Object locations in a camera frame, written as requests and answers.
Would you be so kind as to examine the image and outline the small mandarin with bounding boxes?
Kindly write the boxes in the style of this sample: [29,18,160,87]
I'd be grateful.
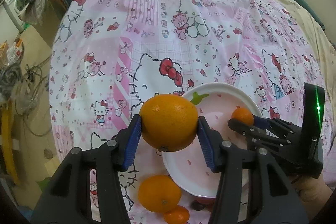
[163,205,190,224]
[231,107,254,126]

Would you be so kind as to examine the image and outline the large orange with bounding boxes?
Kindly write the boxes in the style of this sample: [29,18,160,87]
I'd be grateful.
[138,174,182,213]
[139,94,198,152]

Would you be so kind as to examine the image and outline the person's right hand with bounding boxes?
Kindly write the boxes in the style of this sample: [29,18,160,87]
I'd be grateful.
[291,173,333,221]

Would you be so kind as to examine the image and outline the pink white strawberry plate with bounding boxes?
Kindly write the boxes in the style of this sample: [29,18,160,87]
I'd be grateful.
[162,83,261,198]

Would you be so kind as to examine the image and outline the white washing machine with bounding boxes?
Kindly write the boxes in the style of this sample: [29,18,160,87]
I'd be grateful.
[2,0,26,33]

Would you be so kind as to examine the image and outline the tangled cables on floor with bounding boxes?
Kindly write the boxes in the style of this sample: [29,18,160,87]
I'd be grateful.
[14,56,53,138]

